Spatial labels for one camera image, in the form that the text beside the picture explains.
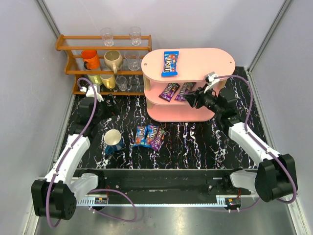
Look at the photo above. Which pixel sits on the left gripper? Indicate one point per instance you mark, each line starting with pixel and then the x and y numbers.
pixel 107 106

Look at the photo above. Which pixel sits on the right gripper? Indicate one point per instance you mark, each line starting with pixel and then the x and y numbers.
pixel 198 98

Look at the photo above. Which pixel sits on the purple candy bag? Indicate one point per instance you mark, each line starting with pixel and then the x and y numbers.
pixel 158 141
pixel 185 89
pixel 169 91

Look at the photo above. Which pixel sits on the blue candy bag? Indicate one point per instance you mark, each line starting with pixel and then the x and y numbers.
pixel 170 63
pixel 140 137
pixel 150 135

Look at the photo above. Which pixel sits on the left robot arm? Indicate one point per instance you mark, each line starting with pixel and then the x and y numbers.
pixel 57 194

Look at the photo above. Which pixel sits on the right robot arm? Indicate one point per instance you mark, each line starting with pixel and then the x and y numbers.
pixel 276 174

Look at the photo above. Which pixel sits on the clear glass bottom shelf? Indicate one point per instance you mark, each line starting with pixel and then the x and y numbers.
pixel 121 82

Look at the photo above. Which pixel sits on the clear glass shelf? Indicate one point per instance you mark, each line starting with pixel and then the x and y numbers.
pixel 133 58
pixel 121 82

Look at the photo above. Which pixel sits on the pink three-tier shelf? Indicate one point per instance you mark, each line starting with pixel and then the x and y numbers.
pixel 192 66

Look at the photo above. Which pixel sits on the clear glass middle shelf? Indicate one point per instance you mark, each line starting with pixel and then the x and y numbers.
pixel 133 58

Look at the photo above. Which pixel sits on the yellow mug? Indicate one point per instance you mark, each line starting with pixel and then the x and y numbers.
pixel 108 80

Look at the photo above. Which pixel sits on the light green mug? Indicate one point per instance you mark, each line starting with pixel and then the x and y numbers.
pixel 95 79

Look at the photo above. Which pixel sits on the blue mug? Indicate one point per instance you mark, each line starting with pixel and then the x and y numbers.
pixel 113 140

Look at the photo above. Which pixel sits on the orange wooden cup rack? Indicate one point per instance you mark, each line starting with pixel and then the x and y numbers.
pixel 73 45

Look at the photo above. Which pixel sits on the beige mug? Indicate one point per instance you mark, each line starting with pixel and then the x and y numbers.
pixel 113 60

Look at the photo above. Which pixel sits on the orange mug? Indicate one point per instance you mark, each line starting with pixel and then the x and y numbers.
pixel 91 59

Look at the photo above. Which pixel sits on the clear glass top left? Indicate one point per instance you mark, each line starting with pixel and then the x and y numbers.
pixel 107 36

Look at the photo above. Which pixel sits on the clear glass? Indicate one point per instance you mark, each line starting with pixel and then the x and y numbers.
pixel 107 36
pixel 135 35

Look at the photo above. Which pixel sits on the clear glass top right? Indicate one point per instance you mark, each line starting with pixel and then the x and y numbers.
pixel 135 35

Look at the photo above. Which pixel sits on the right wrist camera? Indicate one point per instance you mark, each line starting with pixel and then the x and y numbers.
pixel 211 81

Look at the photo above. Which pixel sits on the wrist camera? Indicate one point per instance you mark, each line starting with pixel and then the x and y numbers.
pixel 211 81
pixel 91 91

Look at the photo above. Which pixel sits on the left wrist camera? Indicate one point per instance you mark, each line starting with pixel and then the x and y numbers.
pixel 91 91

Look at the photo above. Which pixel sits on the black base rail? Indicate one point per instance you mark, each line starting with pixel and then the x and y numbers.
pixel 201 180

